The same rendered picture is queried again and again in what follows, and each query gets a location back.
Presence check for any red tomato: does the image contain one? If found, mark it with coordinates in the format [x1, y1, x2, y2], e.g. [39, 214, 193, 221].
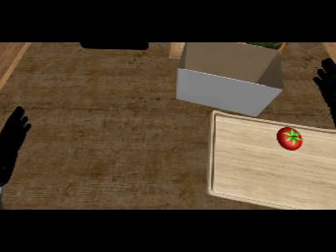
[275, 126, 303, 152]

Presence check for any black appliance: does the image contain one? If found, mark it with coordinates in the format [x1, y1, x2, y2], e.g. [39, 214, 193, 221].
[78, 41, 149, 51]

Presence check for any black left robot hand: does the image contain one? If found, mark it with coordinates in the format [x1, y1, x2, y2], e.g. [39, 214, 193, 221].
[0, 105, 34, 187]

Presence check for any pale wooden tray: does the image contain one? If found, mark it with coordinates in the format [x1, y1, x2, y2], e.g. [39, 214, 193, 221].
[205, 110, 336, 211]

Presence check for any pale wooden block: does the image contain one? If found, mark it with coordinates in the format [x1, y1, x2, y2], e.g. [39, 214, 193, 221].
[167, 41, 186, 60]

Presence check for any open cardboard box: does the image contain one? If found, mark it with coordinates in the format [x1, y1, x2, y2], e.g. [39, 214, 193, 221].
[174, 41, 285, 118]

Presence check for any potted green plant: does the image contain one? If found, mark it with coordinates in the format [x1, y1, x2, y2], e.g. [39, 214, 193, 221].
[244, 41, 288, 52]

